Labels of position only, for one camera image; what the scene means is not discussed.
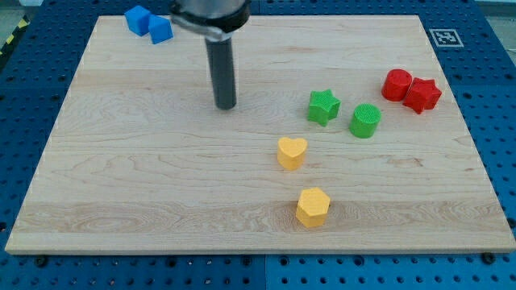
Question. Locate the green cylinder block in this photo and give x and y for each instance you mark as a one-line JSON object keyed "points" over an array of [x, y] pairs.
{"points": [[365, 120]]}

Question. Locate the red star block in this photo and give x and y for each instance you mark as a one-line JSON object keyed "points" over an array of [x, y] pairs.
{"points": [[422, 95]]}

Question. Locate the yellow heart block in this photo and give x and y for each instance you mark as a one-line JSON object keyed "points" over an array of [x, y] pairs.
{"points": [[291, 153]]}

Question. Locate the blue cube block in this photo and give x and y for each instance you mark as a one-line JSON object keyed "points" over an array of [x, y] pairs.
{"points": [[137, 20]]}

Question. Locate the blue pentagon block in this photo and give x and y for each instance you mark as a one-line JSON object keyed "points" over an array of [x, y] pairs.
{"points": [[160, 29]]}

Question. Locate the yellow hexagon block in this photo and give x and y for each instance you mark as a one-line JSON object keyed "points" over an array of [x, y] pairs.
{"points": [[312, 208]]}

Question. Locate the wooden board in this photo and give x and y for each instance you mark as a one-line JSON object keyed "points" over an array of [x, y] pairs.
{"points": [[141, 162]]}

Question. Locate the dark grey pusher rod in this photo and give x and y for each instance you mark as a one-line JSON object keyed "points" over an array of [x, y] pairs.
{"points": [[222, 73]]}

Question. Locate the green star block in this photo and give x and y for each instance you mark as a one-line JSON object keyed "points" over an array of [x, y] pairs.
{"points": [[323, 107]]}

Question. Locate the white fiducial marker tag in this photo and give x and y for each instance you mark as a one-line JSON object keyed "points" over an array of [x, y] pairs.
{"points": [[446, 38]]}

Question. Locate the red cylinder block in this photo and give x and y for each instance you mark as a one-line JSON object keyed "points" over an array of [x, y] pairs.
{"points": [[396, 85]]}

